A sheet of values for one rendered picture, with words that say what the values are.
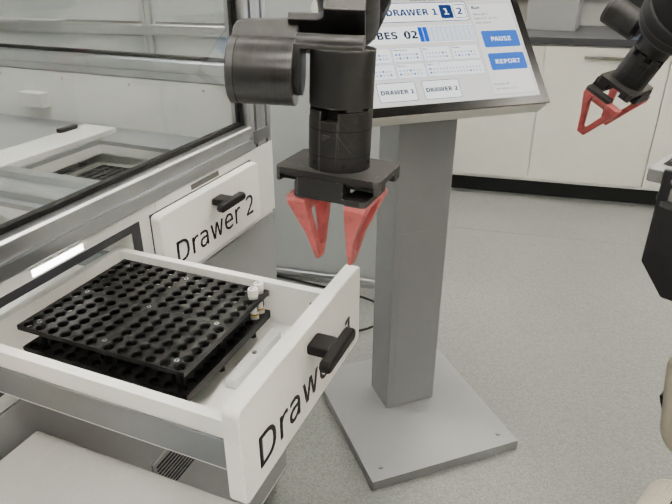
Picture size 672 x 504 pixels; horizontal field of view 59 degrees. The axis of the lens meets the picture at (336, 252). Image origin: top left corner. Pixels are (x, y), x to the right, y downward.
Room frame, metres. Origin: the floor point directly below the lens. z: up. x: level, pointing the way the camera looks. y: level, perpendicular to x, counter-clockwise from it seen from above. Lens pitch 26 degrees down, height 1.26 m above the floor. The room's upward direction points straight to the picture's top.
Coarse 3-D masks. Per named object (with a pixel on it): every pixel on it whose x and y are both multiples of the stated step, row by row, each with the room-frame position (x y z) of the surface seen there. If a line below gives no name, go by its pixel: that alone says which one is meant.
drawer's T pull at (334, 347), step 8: (344, 328) 0.53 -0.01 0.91; (352, 328) 0.53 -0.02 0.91; (320, 336) 0.52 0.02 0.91; (328, 336) 0.52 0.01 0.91; (344, 336) 0.51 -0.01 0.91; (352, 336) 0.52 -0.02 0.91; (312, 344) 0.50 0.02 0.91; (320, 344) 0.50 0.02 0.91; (328, 344) 0.50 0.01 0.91; (336, 344) 0.50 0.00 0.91; (344, 344) 0.50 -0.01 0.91; (312, 352) 0.50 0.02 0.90; (320, 352) 0.49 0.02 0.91; (328, 352) 0.49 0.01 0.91; (336, 352) 0.49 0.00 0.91; (344, 352) 0.50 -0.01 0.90; (328, 360) 0.47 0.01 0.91; (336, 360) 0.48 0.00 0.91; (320, 368) 0.47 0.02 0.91; (328, 368) 0.47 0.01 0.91
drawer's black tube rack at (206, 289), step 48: (96, 288) 0.64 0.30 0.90; (144, 288) 0.64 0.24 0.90; (192, 288) 0.64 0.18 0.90; (240, 288) 0.64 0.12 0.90; (48, 336) 0.54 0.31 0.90; (96, 336) 0.54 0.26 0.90; (144, 336) 0.54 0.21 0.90; (192, 336) 0.53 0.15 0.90; (240, 336) 0.58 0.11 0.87; (144, 384) 0.49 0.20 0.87; (192, 384) 0.49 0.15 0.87
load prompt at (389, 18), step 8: (392, 8) 1.46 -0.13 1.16; (400, 8) 1.47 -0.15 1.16; (408, 8) 1.47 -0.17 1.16; (416, 8) 1.48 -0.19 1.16; (424, 8) 1.49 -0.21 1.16; (432, 8) 1.49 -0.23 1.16; (440, 8) 1.50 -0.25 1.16; (448, 8) 1.51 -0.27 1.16; (456, 8) 1.51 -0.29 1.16; (464, 8) 1.52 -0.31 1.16; (392, 16) 1.45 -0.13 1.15; (400, 16) 1.45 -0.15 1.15; (408, 16) 1.46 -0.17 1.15; (416, 16) 1.46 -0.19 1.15; (424, 16) 1.47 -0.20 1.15; (432, 16) 1.48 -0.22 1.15; (440, 16) 1.48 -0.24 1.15; (448, 16) 1.49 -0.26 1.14; (456, 16) 1.50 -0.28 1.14; (464, 16) 1.50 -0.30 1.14
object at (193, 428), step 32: (96, 256) 0.79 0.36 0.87; (128, 256) 0.75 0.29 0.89; (160, 256) 0.74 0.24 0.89; (64, 288) 0.66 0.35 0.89; (288, 288) 0.65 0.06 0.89; (0, 320) 0.57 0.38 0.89; (288, 320) 0.65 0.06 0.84; (0, 352) 0.51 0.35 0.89; (0, 384) 0.51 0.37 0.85; (32, 384) 0.49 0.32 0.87; (64, 384) 0.48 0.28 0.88; (96, 384) 0.46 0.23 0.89; (128, 384) 0.46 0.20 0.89; (224, 384) 0.53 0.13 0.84; (96, 416) 0.46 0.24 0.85; (128, 416) 0.45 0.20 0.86; (160, 416) 0.43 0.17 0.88; (192, 416) 0.42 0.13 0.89; (192, 448) 0.42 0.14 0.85; (224, 448) 0.41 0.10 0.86
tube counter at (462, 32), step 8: (464, 24) 1.49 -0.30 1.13; (408, 32) 1.43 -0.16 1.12; (416, 32) 1.44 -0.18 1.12; (424, 32) 1.44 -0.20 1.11; (432, 32) 1.45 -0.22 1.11; (440, 32) 1.45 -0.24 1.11; (448, 32) 1.46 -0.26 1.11; (456, 32) 1.47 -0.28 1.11; (464, 32) 1.47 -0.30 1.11; (472, 32) 1.48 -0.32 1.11; (408, 40) 1.42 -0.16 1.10; (416, 40) 1.42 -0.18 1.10; (424, 40) 1.43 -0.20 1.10; (432, 40) 1.43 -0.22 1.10; (440, 40) 1.44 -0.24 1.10; (448, 40) 1.45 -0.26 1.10; (456, 40) 1.45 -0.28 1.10; (464, 40) 1.46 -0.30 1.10; (472, 40) 1.47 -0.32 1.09
